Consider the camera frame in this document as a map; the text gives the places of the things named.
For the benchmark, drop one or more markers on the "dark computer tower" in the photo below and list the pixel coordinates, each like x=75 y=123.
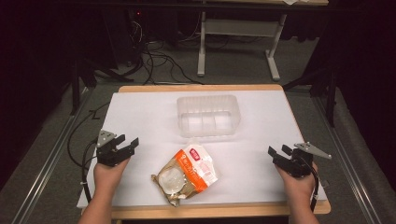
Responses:
x=124 y=37

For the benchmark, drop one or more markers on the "person's left hand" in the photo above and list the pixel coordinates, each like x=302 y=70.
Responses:
x=109 y=174

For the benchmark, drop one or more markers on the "aluminium floor rail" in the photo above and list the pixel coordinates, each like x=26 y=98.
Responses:
x=46 y=161
x=345 y=155

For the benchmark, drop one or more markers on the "person's right hand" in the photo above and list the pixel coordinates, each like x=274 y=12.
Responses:
x=297 y=186

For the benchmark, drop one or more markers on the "white table mat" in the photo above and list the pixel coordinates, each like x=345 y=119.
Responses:
x=249 y=130

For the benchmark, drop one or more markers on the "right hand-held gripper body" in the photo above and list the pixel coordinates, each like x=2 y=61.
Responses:
x=295 y=163

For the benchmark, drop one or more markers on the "clear plastic container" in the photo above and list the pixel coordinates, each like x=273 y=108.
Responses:
x=208 y=116

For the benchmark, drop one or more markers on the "black metal stand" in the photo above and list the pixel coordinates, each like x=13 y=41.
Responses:
x=327 y=90
x=81 y=74

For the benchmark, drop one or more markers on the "white metal desk frame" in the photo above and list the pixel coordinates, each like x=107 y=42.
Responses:
x=239 y=28

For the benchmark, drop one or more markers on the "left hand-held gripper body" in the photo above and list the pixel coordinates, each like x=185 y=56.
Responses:
x=109 y=154

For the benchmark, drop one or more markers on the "orange and white snack packet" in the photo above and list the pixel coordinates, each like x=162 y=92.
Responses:
x=186 y=174

